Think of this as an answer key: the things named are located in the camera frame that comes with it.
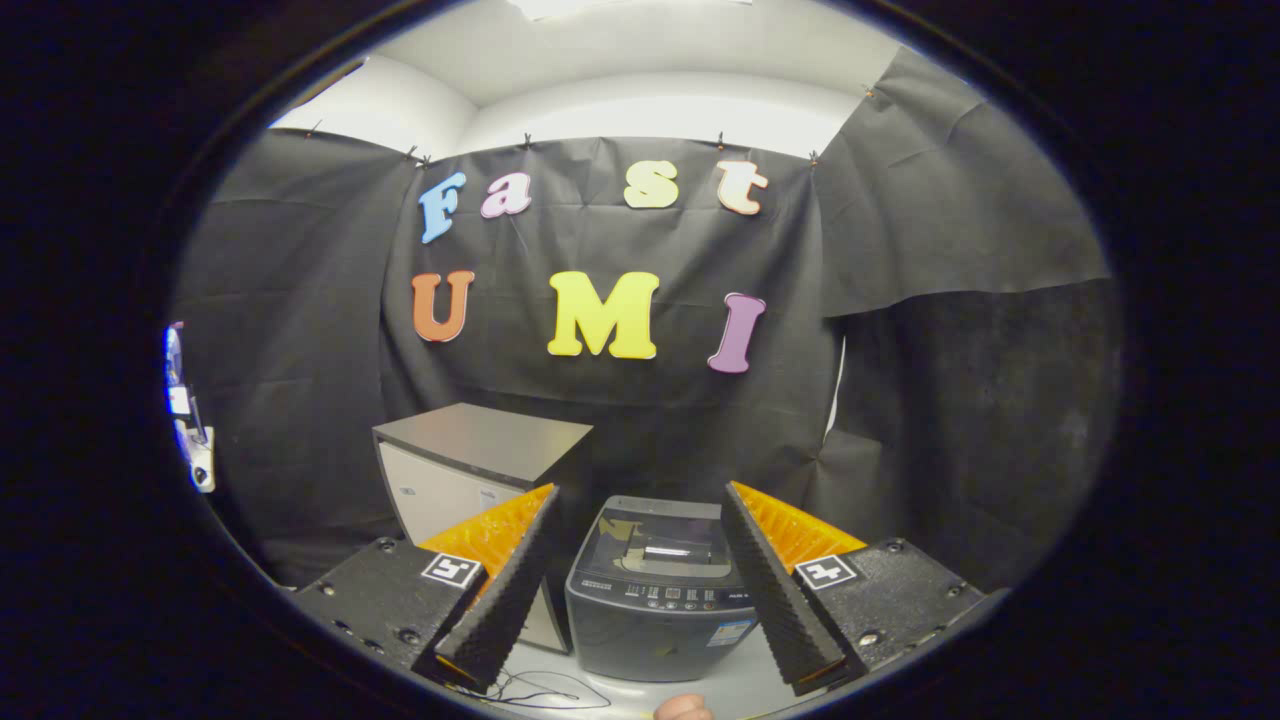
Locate white and blue device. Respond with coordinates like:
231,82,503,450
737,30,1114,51
165,322,216,493

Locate ceiling light panel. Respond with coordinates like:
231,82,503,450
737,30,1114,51
505,0,756,21

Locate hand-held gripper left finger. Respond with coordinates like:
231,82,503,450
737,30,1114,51
290,484,561,694

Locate small grey cabinet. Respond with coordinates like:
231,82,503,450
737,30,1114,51
372,402,594,656

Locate dark grey washing machine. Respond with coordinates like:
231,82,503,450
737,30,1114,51
565,495,761,684

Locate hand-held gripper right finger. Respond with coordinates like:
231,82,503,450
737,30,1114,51
720,481,1006,696

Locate thin black cable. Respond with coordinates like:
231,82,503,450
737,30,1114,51
480,668,613,713

